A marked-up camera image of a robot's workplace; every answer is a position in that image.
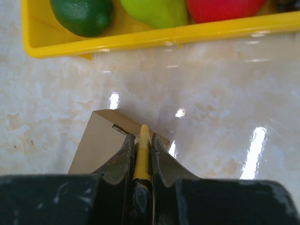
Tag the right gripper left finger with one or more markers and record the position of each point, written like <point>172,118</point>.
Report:
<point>96,198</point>

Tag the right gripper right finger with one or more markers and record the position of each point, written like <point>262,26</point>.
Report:
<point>181,198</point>

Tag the yellow utility knife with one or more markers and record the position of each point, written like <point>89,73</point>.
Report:
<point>141,199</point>

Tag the brown cardboard express box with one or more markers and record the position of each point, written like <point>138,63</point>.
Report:
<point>103,137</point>

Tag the yellow plastic tray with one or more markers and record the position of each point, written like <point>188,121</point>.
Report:
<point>44,37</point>

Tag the dark green lime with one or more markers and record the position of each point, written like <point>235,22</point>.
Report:
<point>85,18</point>

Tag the green pear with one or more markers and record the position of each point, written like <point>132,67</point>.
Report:
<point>159,14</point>

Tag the red apple front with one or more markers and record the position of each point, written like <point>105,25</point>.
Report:
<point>205,11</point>

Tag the purple grape bunch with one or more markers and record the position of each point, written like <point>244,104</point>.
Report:
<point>288,5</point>

